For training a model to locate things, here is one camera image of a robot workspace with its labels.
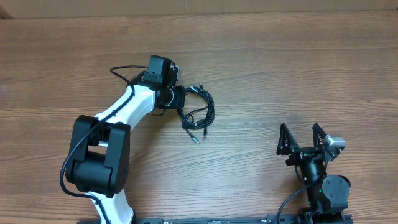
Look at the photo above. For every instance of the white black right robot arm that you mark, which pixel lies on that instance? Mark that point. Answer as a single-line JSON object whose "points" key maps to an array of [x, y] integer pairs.
{"points": [[327, 194]]}

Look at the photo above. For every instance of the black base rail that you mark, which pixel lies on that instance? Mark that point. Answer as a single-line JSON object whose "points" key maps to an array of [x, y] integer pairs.
{"points": [[270, 219]]}

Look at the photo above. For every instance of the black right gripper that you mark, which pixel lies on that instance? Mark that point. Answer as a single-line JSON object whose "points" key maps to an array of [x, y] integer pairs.
{"points": [[300, 154]]}

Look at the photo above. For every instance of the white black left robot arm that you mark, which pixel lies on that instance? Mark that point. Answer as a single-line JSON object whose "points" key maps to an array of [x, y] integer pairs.
{"points": [[97, 165]]}

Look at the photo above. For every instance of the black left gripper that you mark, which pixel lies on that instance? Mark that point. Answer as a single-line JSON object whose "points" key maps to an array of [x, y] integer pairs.
{"points": [[179, 100]]}

